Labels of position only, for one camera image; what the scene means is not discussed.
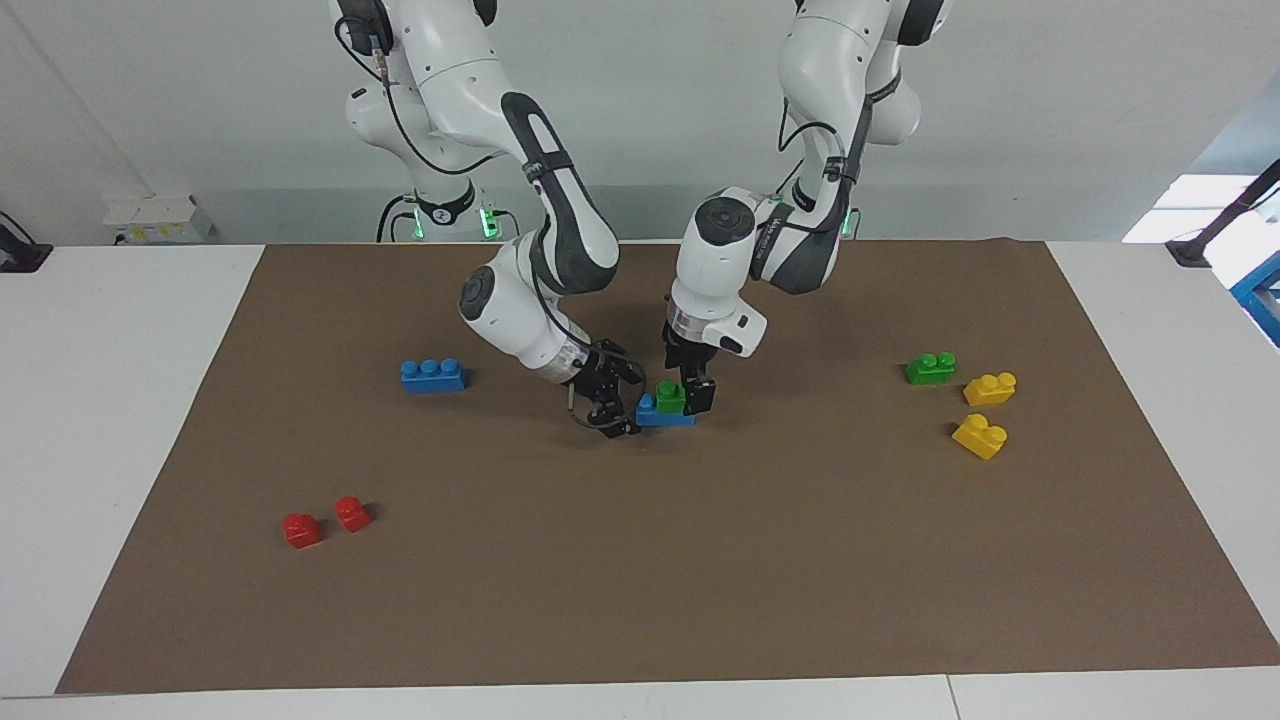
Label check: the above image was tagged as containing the blue three-stud block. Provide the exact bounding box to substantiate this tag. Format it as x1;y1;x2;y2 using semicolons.
636;394;697;429
400;358;467;394

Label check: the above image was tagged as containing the yellow two-stud block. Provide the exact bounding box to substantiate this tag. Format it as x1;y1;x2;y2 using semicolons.
951;413;1009;461
962;372;1018;407

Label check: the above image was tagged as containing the brown table mat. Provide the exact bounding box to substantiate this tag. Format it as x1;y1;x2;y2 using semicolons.
55;238;1280;695

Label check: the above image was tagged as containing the white box yellow label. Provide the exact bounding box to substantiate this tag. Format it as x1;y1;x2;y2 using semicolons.
103;194;216;247

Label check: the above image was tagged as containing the black table clamp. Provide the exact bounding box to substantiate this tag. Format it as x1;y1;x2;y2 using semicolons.
0;212;53;273

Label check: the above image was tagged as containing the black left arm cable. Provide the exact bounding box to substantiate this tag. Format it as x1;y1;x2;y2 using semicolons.
778;68;881;217

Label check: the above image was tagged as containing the black camera stand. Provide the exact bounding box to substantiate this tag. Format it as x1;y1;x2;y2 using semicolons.
1165;160;1280;269

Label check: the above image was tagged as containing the blue frame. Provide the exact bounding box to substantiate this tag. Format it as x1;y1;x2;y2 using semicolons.
1230;250;1280;349

